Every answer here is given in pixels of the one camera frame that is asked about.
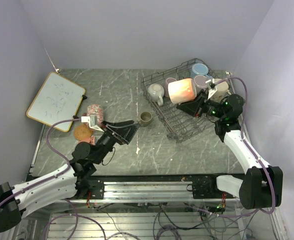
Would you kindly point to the lavender mug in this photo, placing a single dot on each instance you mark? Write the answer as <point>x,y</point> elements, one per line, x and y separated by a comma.
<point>200,82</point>

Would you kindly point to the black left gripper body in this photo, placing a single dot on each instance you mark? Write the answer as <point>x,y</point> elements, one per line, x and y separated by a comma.
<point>107,140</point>

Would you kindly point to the cream white speckled mug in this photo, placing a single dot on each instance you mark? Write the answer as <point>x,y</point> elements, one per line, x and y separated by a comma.
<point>156,93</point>

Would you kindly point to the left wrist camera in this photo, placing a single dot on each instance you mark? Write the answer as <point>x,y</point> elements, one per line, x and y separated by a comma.
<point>93,120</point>

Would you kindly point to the small whiteboard wooden frame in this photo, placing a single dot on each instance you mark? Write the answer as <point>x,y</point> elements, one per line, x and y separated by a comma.
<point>57,100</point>

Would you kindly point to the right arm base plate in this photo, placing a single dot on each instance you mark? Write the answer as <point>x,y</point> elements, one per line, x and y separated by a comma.
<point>203,186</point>

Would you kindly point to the peach pink mug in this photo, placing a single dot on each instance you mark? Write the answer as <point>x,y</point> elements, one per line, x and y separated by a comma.
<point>182,91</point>

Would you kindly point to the purple mug dark handle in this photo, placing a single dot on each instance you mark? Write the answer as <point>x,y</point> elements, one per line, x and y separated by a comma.
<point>166,84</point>

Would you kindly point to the cork coaster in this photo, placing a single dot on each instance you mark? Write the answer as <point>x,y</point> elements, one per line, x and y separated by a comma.
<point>82,132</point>

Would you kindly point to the pink patterned mug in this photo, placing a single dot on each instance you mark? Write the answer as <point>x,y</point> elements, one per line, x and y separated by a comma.
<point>97,110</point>

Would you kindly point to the light blue mug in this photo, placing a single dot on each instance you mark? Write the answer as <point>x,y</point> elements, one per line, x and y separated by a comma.
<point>199,69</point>

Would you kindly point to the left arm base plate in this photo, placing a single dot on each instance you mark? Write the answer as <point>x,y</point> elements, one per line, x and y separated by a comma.
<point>91,188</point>

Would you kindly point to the grey wire dish rack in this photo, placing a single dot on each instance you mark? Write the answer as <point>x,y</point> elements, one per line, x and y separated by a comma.
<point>190,118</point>

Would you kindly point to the orange mug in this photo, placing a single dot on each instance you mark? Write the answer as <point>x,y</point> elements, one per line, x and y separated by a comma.
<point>90,140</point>

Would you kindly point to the green inside floral mug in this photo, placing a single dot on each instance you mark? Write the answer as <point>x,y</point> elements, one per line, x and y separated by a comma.
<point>221,90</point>

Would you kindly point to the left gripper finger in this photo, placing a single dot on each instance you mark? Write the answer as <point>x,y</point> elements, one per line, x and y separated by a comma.
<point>118,125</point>
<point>124,134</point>

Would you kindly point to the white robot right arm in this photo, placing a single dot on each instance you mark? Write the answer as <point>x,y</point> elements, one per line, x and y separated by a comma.
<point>262,184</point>

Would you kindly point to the small olive grey cup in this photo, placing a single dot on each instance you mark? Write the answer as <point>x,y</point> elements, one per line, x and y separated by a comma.
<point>145,119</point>

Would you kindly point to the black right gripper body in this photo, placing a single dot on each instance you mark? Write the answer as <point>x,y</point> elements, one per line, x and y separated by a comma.
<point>211,108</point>

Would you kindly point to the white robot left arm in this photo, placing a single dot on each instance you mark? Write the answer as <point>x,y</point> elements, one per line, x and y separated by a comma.
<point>71,180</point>

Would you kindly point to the aluminium mounting rail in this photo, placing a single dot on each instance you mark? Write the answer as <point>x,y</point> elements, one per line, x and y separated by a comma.
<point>145,188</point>

